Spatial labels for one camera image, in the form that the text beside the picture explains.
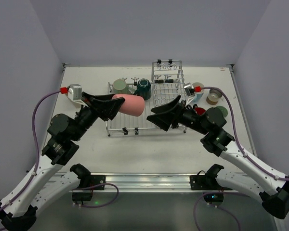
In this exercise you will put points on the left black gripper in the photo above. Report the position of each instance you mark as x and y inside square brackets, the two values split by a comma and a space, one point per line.
[93, 109]

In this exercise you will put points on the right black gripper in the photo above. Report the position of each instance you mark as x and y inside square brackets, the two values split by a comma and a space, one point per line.
[178, 113]

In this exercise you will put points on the sage green mug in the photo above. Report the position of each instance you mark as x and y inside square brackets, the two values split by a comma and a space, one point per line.
[121, 87]

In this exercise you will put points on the pink cup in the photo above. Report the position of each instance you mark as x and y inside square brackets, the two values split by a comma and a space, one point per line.
[133, 105]

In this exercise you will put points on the dark teal mug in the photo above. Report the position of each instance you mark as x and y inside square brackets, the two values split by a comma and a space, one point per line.
[143, 89]

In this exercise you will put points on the red mug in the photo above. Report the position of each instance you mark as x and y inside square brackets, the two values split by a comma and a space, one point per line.
[199, 110]

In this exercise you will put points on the light blue mug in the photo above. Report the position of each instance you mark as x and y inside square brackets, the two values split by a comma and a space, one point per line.
[199, 94]

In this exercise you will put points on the cream brown cup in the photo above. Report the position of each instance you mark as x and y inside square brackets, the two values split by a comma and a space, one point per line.
[213, 97]

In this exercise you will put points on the light green cup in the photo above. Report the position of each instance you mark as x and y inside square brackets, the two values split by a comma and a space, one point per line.
[223, 110]

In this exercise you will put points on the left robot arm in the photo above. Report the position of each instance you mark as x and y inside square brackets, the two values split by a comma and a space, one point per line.
[20, 208]

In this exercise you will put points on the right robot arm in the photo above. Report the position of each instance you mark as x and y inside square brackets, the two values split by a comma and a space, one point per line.
[262, 182]

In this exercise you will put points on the right controller box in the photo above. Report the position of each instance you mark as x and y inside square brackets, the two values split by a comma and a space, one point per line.
[213, 198]

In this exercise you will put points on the controller box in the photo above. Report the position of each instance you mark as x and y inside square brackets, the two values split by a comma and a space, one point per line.
[213, 198]
[81, 197]

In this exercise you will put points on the left controller box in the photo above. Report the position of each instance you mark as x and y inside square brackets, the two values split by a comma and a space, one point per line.
[81, 197]

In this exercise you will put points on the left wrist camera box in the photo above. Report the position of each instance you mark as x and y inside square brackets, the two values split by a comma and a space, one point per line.
[75, 93]

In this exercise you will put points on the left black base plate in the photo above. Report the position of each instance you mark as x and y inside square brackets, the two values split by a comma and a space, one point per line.
[96, 179]

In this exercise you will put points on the aluminium mounting rail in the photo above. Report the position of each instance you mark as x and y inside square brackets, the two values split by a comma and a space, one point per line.
[168, 183]

